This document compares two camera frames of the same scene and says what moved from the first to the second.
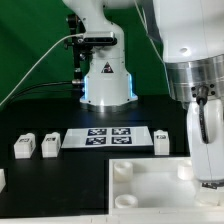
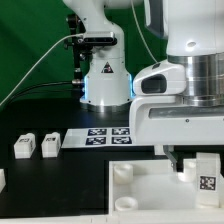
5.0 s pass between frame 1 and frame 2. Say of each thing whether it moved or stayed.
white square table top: stayed
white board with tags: stayed
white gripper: moved
